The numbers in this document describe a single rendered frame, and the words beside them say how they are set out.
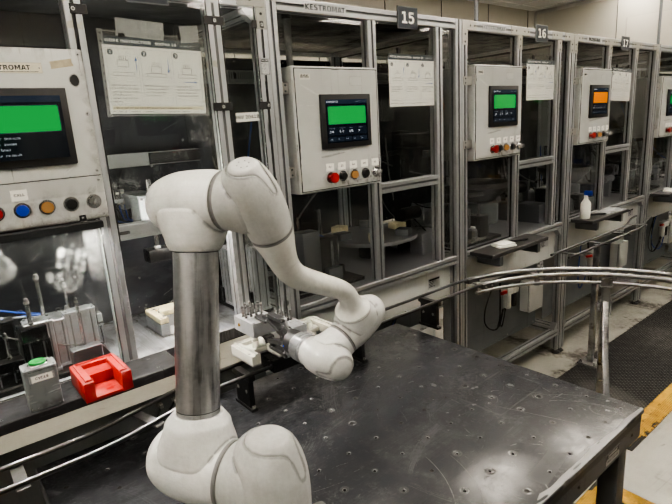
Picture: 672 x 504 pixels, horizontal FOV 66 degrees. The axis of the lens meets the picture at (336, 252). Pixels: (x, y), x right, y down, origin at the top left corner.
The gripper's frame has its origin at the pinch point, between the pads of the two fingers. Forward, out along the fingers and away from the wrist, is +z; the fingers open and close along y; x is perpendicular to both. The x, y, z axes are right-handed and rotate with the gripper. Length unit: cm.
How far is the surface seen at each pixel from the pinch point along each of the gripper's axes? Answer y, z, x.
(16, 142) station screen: 63, 16, 58
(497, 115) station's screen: 63, 18, -155
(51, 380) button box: 2, 5, 62
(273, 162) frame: 51, 20, -21
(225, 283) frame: 3.9, 40.3, -7.5
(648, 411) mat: -93, -51, -198
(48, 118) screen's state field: 69, 16, 49
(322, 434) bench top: -27.6, -27.7, -1.3
